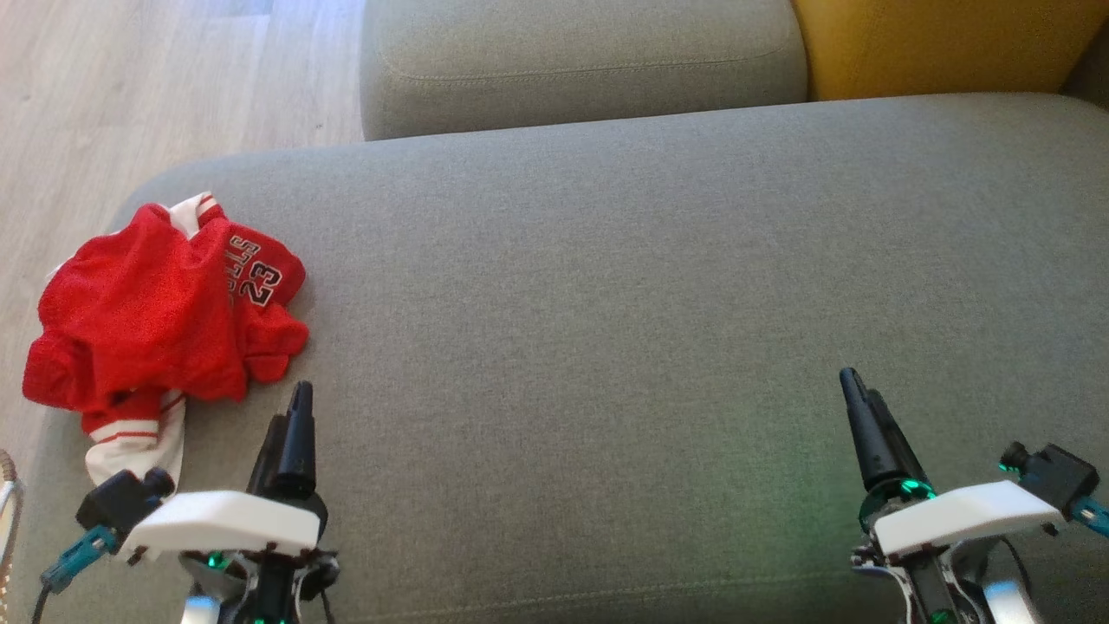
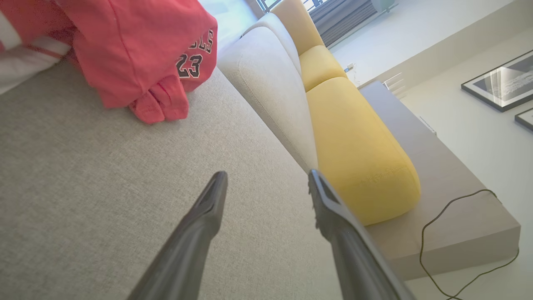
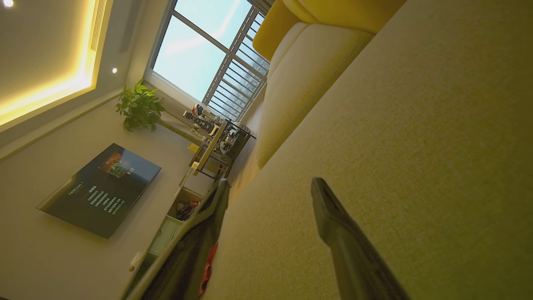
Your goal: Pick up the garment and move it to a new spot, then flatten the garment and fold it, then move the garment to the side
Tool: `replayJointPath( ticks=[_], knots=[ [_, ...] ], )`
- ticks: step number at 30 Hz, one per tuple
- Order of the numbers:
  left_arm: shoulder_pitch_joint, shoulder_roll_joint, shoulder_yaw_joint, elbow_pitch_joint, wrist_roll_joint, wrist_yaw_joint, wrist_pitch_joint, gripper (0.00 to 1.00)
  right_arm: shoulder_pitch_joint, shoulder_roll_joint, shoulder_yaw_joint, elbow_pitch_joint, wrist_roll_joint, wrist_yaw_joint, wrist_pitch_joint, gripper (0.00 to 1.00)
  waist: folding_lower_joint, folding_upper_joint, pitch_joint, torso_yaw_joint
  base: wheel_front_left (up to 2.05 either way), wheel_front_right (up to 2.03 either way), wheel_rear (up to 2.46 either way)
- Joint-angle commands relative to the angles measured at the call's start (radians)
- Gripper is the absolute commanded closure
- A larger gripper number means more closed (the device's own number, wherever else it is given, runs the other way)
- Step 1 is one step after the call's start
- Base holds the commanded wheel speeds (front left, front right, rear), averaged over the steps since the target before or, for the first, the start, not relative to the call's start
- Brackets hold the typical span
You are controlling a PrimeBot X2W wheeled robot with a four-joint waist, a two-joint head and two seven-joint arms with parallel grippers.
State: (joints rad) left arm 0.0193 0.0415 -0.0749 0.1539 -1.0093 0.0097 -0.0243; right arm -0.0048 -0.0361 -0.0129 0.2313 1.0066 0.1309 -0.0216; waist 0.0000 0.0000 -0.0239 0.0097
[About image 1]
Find laundry basket rim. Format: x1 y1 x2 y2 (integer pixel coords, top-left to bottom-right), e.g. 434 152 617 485
0 449 27 599

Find red shorts with 23 print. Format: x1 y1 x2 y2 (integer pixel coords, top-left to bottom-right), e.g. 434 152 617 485
23 204 310 413

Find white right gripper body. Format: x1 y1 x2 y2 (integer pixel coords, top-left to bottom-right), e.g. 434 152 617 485
853 481 1067 624

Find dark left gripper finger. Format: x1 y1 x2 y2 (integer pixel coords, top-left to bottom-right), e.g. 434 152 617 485
276 380 318 502
249 414 290 497

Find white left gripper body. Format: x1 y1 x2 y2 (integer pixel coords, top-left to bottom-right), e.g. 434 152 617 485
121 490 340 624

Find left cable with teal plug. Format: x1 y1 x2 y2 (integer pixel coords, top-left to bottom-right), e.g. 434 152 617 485
30 525 120 624

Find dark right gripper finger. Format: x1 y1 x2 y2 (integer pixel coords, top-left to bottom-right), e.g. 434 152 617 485
869 389 926 484
839 367 907 493

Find red jersey with white sleeves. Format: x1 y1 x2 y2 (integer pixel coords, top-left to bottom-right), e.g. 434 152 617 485
48 192 228 488

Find grey sofa seat cushion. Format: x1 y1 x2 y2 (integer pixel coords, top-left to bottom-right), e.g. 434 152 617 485
4 93 1109 624

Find yellow sofa cushion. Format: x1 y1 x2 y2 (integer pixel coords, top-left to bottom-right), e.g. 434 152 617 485
790 0 1109 102

